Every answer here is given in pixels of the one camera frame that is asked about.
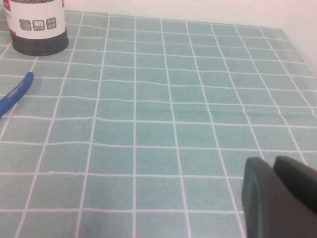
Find blue-handled cutting pliers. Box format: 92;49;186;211
0;71;35;120

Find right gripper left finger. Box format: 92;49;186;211
241;156;317;238

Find green checked tablecloth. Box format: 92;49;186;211
0;9;317;238

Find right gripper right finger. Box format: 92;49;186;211
272;155;317;214

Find black mesh pen holder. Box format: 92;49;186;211
4;0;70;57

